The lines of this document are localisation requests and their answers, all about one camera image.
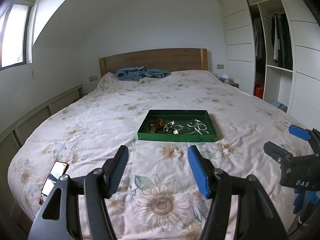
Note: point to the hanging clothes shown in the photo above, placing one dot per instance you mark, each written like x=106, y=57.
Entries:
x=272, y=39

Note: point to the window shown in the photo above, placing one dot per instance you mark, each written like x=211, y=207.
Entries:
x=15, y=34

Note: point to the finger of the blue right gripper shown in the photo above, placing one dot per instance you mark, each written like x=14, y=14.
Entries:
x=299, y=132

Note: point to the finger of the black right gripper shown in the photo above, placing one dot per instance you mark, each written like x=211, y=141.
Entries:
x=283, y=157

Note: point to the green jewelry tray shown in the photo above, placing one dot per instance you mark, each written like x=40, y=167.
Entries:
x=181, y=126

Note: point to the smartphone with red case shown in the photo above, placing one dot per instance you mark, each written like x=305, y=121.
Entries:
x=57, y=170

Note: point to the wooden nightstand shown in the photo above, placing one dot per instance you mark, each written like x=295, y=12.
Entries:
x=233, y=84

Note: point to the floral bed duvet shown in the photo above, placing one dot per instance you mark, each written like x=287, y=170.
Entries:
x=158, y=197

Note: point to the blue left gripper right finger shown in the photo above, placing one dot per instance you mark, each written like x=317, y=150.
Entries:
x=202, y=170

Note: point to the tissue box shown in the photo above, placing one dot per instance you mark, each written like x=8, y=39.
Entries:
x=224, y=78

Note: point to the blue gloved right hand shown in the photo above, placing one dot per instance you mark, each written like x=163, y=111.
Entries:
x=304, y=197

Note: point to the red container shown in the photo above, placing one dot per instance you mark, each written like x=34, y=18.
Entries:
x=259, y=91

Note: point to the amber bangle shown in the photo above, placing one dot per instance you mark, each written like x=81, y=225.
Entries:
x=158, y=123

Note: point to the blue folded blanket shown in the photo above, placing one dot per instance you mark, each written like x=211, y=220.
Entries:
x=137, y=73

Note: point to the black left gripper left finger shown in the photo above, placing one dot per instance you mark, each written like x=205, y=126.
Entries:
x=113, y=171

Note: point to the wooden headboard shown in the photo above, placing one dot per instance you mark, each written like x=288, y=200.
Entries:
x=169, y=59

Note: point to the white wardrobe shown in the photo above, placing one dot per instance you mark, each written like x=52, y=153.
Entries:
x=297, y=91

